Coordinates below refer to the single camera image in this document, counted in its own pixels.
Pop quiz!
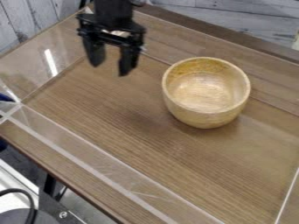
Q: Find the black table leg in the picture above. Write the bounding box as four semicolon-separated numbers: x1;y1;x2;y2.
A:
42;174;56;197

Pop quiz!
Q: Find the light wooden bowl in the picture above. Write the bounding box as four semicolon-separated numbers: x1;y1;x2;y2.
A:
161;57;251;129

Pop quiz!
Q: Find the black cable loop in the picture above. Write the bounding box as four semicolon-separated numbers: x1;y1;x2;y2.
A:
0;188;37;224

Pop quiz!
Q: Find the blue object at edge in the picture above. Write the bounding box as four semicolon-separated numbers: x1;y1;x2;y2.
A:
0;93;14;102

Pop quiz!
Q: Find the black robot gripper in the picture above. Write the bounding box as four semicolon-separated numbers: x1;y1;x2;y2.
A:
76;0;145;76

